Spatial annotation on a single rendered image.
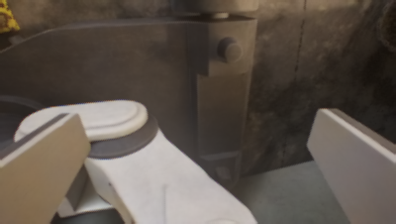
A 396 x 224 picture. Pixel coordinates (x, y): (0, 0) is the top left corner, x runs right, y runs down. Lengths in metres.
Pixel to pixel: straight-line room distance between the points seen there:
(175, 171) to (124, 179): 0.07
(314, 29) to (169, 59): 0.51
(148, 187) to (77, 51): 0.31
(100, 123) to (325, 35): 0.73
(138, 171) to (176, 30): 0.29
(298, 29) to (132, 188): 0.66
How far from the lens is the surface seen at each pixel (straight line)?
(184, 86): 0.48
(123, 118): 0.35
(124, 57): 0.46
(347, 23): 0.88
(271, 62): 0.74
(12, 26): 0.69
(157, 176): 0.30
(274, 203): 0.94
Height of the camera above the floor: 0.61
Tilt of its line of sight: 58 degrees down
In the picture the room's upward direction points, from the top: 159 degrees clockwise
